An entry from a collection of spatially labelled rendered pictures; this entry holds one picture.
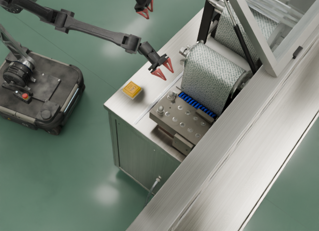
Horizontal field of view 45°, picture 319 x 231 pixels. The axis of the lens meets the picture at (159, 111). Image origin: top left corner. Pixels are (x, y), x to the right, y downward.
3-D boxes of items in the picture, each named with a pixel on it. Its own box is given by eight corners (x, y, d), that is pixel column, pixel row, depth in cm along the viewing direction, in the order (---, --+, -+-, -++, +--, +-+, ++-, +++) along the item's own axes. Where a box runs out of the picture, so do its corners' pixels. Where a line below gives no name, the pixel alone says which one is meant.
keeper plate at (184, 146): (174, 142, 188) (176, 132, 178) (191, 154, 185) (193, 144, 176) (171, 145, 187) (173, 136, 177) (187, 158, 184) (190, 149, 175)
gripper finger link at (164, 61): (164, 80, 189) (151, 66, 187) (173, 71, 192) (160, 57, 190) (170, 77, 183) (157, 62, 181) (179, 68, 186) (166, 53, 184)
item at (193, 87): (181, 90, 190) (185, 68, 174) (220, 116, 184) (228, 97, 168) (180, 90, 190) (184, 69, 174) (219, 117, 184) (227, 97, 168)
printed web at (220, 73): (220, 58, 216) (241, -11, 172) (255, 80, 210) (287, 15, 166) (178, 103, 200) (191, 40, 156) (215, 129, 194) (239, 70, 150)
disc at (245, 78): (245, 83, 175) (253, 63, 163) (246, 83, 175) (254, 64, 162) (227, 104, 169) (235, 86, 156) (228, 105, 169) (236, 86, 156)
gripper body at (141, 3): (152, -4, 206) (145, -15, 201) (145, 9, 201) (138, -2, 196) (142, -2, 209) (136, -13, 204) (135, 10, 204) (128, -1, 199)
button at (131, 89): (131, 82, 205) (131, 80, 203) (141, 89, 203) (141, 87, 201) (122, 91, 202) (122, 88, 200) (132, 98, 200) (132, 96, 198)
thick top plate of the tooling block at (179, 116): (168, 96, 194) (169, 90, 188) (234, 142, 183) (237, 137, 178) (148, 117, 187) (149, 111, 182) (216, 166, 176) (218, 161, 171)
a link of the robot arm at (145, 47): (137, 46, 180) (146, 38, 180) (135, 47, 187) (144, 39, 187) (146, 57, 181) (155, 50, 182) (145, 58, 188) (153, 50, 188)
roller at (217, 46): (210, 49, 192) (214, 33, 181) (253, 76, 185) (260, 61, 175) (196, 63, 187) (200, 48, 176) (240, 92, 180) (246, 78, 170)
